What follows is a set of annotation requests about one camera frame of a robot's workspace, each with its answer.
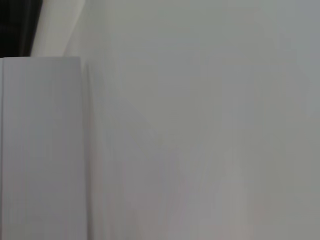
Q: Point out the black background panel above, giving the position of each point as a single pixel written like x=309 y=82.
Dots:
x=15 y=25

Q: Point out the white flat board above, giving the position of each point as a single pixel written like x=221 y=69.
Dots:
x=40 y=150

